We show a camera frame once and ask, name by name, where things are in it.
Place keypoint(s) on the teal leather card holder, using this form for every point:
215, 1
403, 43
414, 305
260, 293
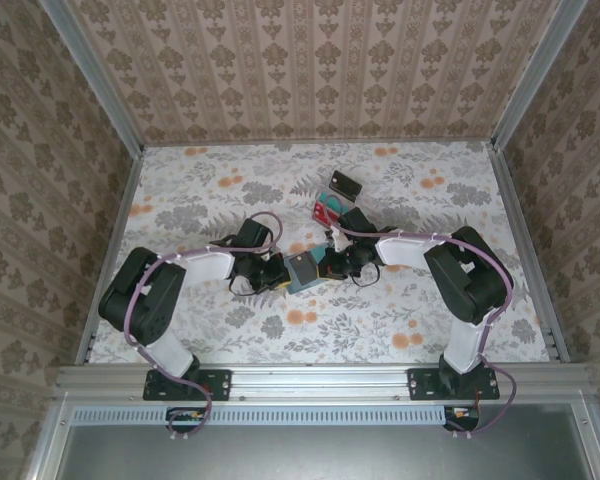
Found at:
294, 288

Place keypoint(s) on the dark grey credit card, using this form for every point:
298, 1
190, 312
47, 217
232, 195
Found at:
304, 269

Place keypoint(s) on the plain black credit card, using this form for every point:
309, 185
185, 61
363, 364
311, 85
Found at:
346, 183

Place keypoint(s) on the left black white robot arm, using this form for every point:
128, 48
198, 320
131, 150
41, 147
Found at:
205, 264

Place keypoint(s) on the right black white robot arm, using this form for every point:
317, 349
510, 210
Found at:
405, 250

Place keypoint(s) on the red card with gold print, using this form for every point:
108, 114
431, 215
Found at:
325, 215

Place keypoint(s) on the teal card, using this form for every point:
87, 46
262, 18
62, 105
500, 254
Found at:
345, 205

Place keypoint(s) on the left connector board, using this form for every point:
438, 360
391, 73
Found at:
185, 416

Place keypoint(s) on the connector board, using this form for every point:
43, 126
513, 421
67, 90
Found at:
462, 415
185, 416

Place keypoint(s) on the steel sheet panel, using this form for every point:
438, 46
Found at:
320, 455

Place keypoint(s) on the right connector board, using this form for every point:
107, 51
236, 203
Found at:
462, 415

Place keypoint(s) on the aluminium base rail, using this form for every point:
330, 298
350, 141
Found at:
320, 382

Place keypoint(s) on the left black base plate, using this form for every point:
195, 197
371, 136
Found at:
220, 385

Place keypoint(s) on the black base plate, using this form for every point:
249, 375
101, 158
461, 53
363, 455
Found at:
220, 385
422, 385

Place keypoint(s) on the aluminium table side rail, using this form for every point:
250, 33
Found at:
522, 235
115, 235

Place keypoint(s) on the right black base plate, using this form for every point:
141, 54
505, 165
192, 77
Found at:
422, 385

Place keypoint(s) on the aluminium frame post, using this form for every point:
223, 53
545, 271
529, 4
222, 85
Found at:
535, 75
95, 75

